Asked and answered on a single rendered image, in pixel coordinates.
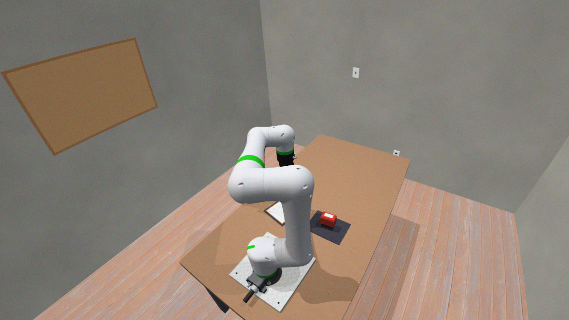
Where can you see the red self-inking stamp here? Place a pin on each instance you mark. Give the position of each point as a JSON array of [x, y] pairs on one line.
[[328, 221]]

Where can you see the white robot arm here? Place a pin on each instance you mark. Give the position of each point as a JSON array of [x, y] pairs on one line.
[[250, 182]]

